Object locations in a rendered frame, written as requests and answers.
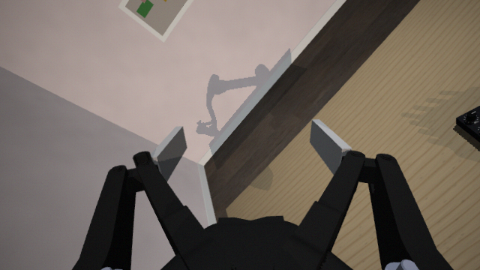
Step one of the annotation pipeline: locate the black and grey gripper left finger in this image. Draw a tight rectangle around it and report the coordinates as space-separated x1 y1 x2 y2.
72 126 232 270

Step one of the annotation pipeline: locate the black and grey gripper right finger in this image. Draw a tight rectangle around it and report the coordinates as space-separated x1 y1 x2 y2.
274 119 454 270

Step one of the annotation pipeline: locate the black knob box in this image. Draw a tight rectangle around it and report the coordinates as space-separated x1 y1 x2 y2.
456 106 480 142

